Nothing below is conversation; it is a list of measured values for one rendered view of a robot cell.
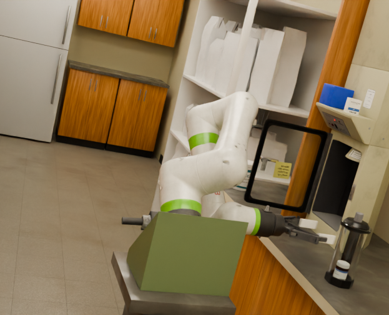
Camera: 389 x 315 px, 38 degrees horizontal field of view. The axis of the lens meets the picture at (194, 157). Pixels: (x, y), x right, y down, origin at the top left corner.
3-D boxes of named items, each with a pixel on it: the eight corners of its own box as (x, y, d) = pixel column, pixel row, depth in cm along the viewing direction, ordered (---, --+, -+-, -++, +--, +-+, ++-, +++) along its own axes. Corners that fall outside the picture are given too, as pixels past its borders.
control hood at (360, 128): (331, 127, 261) (338, 106, 259) (369, 145, 231) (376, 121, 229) (310, 123, 258) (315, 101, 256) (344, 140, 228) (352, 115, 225)
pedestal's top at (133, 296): (127, 312, 157) (130, 299, 156) (110, 262, 186) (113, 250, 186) (233, 320, 168) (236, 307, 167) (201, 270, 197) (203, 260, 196)
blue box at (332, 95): (338, 106, 258) (343, 87, 256) (348, 110, 249) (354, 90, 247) (318, 102, 255) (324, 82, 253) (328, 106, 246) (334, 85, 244)
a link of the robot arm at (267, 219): (245, 231, 197) (255, 242, 188) (254, 199, 195) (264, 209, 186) (261, 234, 199) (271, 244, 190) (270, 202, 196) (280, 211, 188)
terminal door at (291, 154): (305, 213, 268) (328, 132, 260) (243, 201, 263) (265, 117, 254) (304, 213, 269) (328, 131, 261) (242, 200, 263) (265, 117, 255)
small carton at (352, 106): (354, 113, 240) (358, 99, 239) (358, 115, 235) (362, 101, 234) (343, 110, 240) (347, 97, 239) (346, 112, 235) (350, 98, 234)
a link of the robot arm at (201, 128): (208, 95, 212) (221, 107, 222) (178, 105, 216) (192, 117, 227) (215, 139, 204) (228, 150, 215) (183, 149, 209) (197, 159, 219)
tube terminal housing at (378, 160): (348, 229, 278) (397, 75, 262) (386, 258, 248) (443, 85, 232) (303, 222, 271) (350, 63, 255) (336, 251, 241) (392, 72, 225)
